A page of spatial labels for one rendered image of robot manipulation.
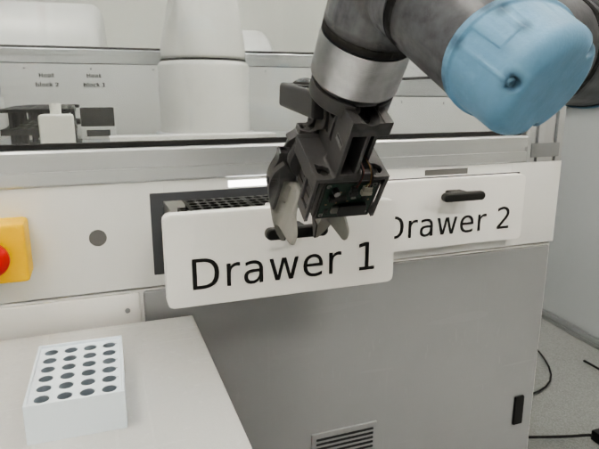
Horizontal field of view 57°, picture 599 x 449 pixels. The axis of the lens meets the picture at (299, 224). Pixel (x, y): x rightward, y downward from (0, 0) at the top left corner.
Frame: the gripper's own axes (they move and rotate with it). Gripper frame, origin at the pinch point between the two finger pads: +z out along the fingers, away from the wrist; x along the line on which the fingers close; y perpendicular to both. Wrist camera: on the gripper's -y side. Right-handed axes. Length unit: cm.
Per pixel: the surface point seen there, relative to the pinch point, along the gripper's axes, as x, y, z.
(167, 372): -15.4, 8.7, 12.9
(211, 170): -6.3, -16.7, 6.7
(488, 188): 38.6, -12.7, 9.7
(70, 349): -25.0, 4.8, 11.7
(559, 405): 123, -8, 117
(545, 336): 161, -46, 144
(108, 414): -21.6, 15.3, 6.2
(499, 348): 45, 3, 36
